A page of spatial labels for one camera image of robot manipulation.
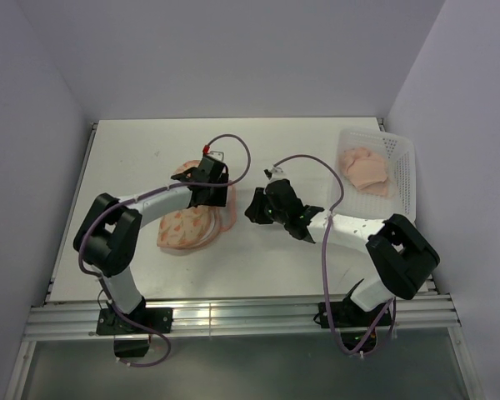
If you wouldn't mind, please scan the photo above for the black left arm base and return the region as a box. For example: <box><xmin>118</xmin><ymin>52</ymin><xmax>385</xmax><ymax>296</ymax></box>
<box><xmin>96</xmin><ymin>307</ymin><xmax>173</xmax><ymax>368</ymax></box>

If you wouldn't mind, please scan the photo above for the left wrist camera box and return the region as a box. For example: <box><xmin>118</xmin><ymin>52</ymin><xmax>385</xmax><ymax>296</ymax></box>
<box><xmin>202</xmin><ymin>144</ymin><xmax>224</xmax><ymax>163</ymax></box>

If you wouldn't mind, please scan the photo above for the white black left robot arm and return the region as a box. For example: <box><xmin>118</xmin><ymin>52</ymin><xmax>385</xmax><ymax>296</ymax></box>
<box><xmin>73</xmin><ymin>155</ymin><xmax>228</xmax><ymax>333</ymax></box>

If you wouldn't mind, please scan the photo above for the peach pink bra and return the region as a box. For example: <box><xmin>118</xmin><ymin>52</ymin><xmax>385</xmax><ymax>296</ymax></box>
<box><xmin>338</xmin><ymin>147</ymin><xmax>390</xmax><ymax>197</ymax></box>

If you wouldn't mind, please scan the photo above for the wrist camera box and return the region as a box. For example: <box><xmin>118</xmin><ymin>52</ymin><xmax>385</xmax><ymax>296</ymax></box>
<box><xmin>264</xmin><ymin>166</ymin><xmax>286</xmax><ymax>183</ymax></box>
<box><xmin>202</xmin><ymin>144</ymin><xmax>224</xmax><ymax>163</ymax></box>

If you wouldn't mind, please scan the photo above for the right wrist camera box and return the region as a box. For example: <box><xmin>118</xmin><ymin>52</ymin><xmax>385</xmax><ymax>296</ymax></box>
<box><xmin>264</xmin><ymin>166</ymin><xmax>286</xmax><ymax>183</ymax></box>

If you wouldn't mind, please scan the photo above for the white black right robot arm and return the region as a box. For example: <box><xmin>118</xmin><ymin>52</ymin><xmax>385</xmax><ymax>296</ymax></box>
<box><xmin>245</xmin><ymin>179</ymin><xmax>440</xmax><ymax>325</ymax></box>

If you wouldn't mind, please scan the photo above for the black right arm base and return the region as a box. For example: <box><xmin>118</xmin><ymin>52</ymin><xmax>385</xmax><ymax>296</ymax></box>
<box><xmin>313</xmin><ymin>302</ymin><xmax>393</xmax><ymax>353</ymax></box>

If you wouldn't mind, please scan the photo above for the pink mesh laundry bag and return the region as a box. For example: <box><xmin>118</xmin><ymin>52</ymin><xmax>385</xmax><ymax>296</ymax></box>
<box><xmin>156</xmin><ymin>158</ymin><xmax>238</xmax><ymax>253</ymax></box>

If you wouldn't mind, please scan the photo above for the aluminium frame rail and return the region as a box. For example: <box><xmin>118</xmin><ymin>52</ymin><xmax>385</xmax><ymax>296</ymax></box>
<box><xmin>22</xmin><ymin>292</ymin><xmax>461</xmax><ymax>342</ymax></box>

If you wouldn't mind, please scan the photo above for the white perforated plastic basket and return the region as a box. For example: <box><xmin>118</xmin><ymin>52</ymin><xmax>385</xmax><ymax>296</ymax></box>
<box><xmin>330</xmin><ymin>128</ymin><xmax>416</xmax><ymax>222</ymax></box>

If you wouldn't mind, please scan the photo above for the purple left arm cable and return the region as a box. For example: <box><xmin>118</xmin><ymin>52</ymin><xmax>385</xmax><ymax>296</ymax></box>
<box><xmin>77</xmin><ymin>133</ymin><xmax>251</xmax><ymax>370</ymax></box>

